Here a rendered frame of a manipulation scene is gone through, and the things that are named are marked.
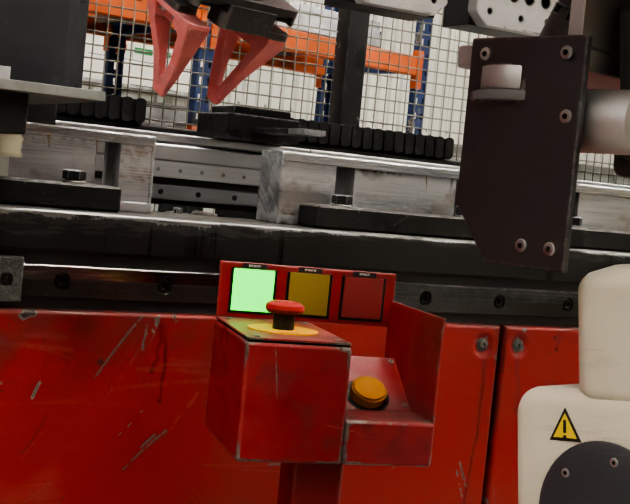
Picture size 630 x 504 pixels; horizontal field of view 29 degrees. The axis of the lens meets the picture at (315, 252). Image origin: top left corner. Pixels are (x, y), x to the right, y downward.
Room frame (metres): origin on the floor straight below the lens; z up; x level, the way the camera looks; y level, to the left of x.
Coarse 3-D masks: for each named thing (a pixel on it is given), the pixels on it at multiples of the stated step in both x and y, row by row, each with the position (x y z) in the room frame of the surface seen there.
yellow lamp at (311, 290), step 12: (300, 276) 1.32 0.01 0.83; (312, 276) 1.32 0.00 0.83; (324, 276) 1.33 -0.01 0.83; (300, 288) 1.32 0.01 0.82; (312, 288) 1.32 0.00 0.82; (324, 288) 1.33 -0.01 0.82; (300, 300) 1.32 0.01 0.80; (312, 300) 1.32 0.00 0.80; (324, 300) 1.33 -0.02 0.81; (312, 312) 1.32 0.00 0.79; (324, 312) 1.33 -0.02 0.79
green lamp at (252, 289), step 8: (240, 272) 1.30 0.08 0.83; (248, 272) 1.30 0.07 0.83; (256, 272) 1.30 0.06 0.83; (264, 272) 1.31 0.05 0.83; (272, 272) 1.31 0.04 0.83; (240, 280) 1.30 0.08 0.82; (248, 280) 1.30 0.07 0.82; (256, 280) 1.30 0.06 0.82; (264, 280) 1.31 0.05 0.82; (272, 280) 1.31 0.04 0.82; (232, 288) 1.30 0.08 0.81; (240, 288) 1.30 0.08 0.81; (248, 288) 1.30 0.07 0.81; (256, 288) 1.30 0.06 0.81; (264, 288) 1.31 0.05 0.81; (272, 288) 1.31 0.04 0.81; (232, 296) 1.30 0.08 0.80; (240, 296) 1.30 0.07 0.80; (248, 296) 1.30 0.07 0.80; (256, 296) 1.30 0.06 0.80; (264, 296) 1.31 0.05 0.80; (272, 296) 1.31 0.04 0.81; (232, 304) 1.30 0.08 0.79; (240, 304) 1.30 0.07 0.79; (248, 304) 1.30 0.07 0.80; (256, 304) 1.30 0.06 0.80; (264, 304) 1.31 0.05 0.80
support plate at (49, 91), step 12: (0, 84) 1.15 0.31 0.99; (12, 84) 1.16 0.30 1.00; (24, 84) 1.16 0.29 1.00; (36, 84) 1.17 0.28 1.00; (48, 84) 1.18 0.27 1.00; (36, 96) 1.23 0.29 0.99; (48, 96) 1.21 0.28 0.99; (60, 96) 1.19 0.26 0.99; (72, 96) 1.19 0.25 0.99; (84, 96) 1.19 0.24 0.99; (96, 96) 1.20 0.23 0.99
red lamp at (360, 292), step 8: (352, 280) 1.33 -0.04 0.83; (360, 280) 1.34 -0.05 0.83; (368, 280) 1.34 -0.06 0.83; (376, 280) 1.34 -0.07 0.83; (344, 288) 1.33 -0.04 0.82; (352, 288) 1.33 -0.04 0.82; (360, 288) 1.34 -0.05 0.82; (368, 288) 1.34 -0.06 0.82; (376, 288) 1.34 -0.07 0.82; (344, 296) 1.33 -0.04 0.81; (352, 296) 1.33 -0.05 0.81; (360, 296) 1.34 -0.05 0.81; (368, 296) 1.34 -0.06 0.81; (376, 296) 1.34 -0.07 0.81; (344, 304) 1.33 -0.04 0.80; (352, 304) 1.34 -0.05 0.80; (360, 304) 1.34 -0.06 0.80; (368, 304) 1.34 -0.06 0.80; (376, 304) 1.34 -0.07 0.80; (344, 312) 1.33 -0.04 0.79; (352, 312) 1.34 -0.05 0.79; (360, 312) 1.34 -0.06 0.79; (368, 312) 1.34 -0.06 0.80; (376, 312) 1.34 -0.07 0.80
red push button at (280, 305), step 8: (272, 304) 1.22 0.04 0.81; (280, 304) 1.21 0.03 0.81; (288, 304) 1.21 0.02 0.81; (296, 304) 1.22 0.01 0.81; (272, 312) 1.22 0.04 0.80; (280, 312) 1.21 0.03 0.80; (288, 312) 1.21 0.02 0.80; (296, 312) 1.21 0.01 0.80; (280, 320) 1.22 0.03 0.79; (288, 320) 1.22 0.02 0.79; (280, 328) 1.22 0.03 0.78; (288, 328) 1.22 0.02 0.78
